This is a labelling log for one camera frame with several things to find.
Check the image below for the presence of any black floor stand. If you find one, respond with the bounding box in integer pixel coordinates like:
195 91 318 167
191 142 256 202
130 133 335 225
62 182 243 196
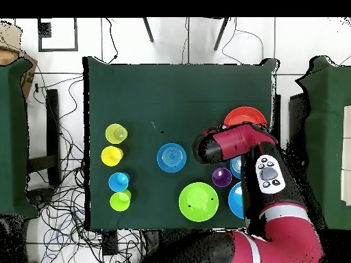
26 88 62 187

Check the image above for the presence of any orange bowl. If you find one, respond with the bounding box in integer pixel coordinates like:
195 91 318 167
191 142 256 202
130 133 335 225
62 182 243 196
223 105 267 128

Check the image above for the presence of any blue cup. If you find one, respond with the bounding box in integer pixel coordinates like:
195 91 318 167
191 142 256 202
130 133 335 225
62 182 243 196
108 171 131 193

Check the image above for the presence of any purple cup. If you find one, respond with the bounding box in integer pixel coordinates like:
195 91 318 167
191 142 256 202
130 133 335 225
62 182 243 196
211 166 233 188

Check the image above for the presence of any tangle of cables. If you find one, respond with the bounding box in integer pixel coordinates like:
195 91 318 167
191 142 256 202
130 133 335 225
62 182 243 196
25 73 146 263

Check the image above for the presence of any black tripod leg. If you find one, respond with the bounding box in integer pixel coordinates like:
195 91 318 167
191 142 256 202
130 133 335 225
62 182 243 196
142 17 155 44
213 17 230 52

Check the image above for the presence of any green cup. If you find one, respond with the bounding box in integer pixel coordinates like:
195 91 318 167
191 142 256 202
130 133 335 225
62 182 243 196
109 189 132 212

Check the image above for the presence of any dark green tablecloth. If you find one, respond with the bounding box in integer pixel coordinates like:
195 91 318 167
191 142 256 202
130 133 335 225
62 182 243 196
82 56 280 231

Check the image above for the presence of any black box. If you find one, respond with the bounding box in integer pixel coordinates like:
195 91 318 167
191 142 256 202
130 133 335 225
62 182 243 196
288 92 309 161

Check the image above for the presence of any large blue bowl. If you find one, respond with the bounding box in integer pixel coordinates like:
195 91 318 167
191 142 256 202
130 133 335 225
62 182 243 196
228 181 245 220

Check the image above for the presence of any yellow cup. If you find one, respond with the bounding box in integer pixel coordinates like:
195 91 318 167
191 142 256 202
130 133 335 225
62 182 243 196
100 145 124 167
104 123 129 145

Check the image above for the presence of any green bowl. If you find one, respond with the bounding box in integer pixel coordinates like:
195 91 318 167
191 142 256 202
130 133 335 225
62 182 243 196
178 181 219 223

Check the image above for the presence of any black power strip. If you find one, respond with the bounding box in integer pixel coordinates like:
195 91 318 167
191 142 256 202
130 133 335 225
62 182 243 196
101 230 119 257

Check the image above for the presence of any black square floor frame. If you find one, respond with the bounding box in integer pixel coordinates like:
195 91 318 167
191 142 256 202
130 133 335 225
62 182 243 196
37 17 79 53

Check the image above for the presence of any black cable with plug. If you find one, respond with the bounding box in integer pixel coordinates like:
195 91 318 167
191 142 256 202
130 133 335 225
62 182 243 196
105 17 119 64

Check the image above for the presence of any small blue bowl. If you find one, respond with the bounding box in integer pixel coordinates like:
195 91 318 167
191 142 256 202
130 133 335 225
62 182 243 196
156 142 188 174
229 155 243 180

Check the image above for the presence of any green cloth covered table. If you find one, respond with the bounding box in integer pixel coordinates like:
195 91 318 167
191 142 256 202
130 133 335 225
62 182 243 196
0 58 39 218
295 55 351 230

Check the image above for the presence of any cardboard box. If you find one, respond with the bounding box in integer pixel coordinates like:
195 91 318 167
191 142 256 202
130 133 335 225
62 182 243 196
0 21 38 99

